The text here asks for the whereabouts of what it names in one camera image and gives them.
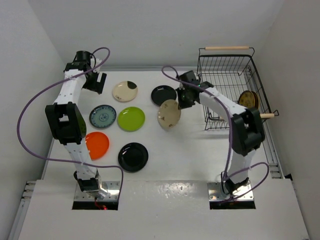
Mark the black wire dish rack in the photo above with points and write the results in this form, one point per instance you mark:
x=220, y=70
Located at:
x=232, y=70

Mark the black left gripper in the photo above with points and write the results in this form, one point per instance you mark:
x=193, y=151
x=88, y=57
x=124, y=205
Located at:
x=95, y=86

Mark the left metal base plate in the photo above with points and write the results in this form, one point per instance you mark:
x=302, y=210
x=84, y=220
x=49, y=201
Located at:
x=109, y=193

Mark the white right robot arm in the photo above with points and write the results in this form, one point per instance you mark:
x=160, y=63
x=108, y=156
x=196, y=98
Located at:
x=246, y=131

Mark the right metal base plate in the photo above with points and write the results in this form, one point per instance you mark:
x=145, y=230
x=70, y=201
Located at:
x=218, y=193

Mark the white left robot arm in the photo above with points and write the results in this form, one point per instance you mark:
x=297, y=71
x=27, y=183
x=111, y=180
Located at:
x=67, y=124

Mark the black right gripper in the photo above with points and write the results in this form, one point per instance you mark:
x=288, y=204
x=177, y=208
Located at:
x=183, y=104

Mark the cream plate with black patch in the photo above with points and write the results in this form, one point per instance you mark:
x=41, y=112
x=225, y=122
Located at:
x=125, y=91

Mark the cream floral plate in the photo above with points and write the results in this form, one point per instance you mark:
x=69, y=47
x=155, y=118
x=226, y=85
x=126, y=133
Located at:
x=169, y=114

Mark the yellow patterned plate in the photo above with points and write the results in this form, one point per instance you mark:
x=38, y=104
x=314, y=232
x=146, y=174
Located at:
x=249, y=99

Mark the orange plate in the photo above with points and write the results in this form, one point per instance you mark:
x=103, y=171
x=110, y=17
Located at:
x=97, y=144

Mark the blue floral plate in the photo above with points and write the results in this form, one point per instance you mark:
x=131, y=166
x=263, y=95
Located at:
x=102, y=116

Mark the metal base plate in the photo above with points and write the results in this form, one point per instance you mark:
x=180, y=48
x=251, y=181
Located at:
x=109, y=193
x=218, y=193

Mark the green plate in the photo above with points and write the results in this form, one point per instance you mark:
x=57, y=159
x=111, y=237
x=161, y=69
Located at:
x=131, y=119

